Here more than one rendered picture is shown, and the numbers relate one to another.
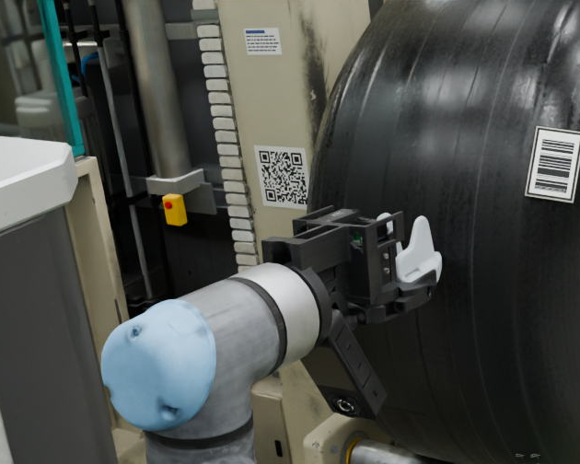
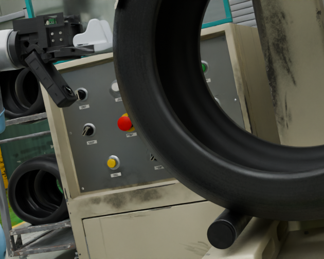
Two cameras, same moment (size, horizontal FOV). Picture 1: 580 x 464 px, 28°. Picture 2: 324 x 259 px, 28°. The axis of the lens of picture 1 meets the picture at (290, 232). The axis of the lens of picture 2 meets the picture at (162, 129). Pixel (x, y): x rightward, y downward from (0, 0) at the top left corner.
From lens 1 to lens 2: 1.40 m
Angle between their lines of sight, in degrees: 69
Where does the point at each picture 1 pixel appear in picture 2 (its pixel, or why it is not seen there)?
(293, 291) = not seen: outside the picture
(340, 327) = (32, 58)
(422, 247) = (92, 33)
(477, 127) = not seen: outside the picture
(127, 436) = not seen: hidden behind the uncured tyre
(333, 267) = (37, 34)
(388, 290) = (53, 47)
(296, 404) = not seen: hidden behind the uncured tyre
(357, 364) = (43, 77)
